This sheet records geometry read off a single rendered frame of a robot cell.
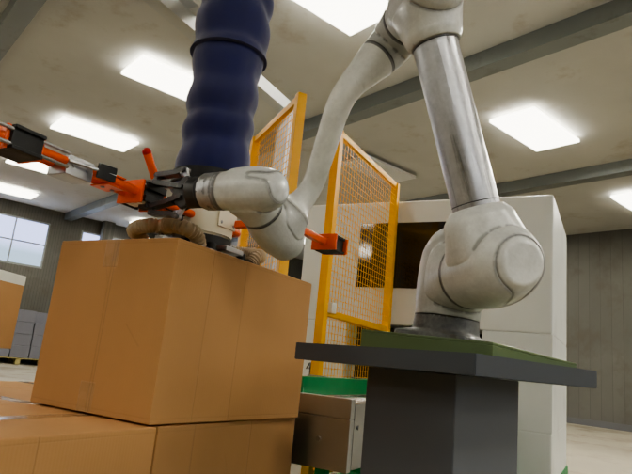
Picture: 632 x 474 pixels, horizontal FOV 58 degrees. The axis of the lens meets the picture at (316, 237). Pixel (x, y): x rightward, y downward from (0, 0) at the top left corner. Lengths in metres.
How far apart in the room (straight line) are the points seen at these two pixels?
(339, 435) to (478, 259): 0.84
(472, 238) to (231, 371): 0.68
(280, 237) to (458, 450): 0.60
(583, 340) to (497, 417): 11.86
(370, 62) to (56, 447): 1.04
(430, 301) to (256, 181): 0.49
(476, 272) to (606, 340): 11.91
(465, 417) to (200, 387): 0.59
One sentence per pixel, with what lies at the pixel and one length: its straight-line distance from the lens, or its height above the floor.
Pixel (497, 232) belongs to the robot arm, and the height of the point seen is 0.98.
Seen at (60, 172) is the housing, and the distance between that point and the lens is 1.34.
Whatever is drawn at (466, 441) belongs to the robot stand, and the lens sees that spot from 1.28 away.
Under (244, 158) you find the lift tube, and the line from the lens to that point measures 1.68.
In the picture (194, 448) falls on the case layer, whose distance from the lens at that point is 1.40.
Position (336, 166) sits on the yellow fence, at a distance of 3.41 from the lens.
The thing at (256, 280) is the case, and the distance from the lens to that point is 1.52.
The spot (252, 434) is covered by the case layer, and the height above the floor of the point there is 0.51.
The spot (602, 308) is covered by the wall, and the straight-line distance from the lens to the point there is 13.13.
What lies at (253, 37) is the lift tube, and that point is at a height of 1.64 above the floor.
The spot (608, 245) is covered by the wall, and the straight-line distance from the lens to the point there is 13.31.
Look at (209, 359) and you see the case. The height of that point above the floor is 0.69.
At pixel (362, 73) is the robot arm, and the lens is 1.41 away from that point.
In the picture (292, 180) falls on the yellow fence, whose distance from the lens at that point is 2.94.
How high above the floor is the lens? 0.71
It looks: 12 degrees up
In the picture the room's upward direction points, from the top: 6 degrees clockwise
